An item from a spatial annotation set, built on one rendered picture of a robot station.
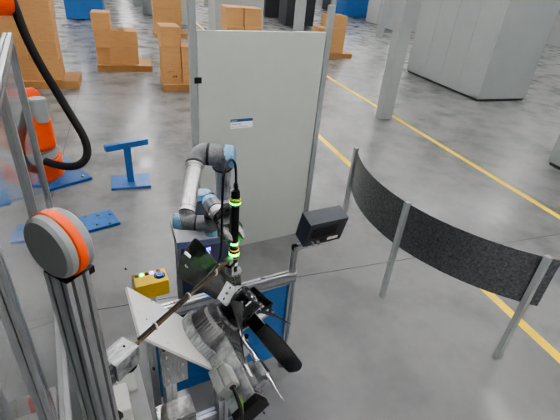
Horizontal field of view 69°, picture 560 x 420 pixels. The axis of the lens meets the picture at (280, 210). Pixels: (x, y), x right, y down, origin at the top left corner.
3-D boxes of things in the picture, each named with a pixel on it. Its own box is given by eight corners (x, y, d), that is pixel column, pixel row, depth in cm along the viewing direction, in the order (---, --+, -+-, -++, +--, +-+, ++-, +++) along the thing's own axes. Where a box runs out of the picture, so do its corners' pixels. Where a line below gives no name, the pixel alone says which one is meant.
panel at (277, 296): (161, 397, 252) (152, 320, 218) (160, 397, 252) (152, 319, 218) (279, 354, 286) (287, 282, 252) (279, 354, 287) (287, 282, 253)
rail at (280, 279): (144, 325, 215) (143, 314, 211) (143, 319, 218) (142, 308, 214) (295, 282, 253) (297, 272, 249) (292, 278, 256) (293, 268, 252)
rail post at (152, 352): (156, 414, 255) (145, 325, 215) (154, 408, 258) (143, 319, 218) (162, 412, 256) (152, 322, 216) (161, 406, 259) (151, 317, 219)
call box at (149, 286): (137, 303, 202) (135, 287, 196) (133, 290, 209) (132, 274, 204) (170, 295, 208) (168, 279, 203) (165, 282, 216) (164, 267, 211)
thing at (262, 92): (196, 256, 392) (188, -2, 279) (195, 253, 395) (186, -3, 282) (306, 232, 443) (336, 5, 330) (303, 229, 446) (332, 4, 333)
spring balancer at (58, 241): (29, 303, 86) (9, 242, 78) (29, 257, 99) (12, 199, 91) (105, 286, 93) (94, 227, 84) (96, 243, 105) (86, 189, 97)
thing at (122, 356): (115, 387, 121) (112, 368, 117) (98, 376, 124) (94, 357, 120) (141, 362, 129) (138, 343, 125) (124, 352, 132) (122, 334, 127)
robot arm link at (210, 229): (197, 227, 199) (197, 208, 193) (221, 230, 199) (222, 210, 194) (195, 237, 192) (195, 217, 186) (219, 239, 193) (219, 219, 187)
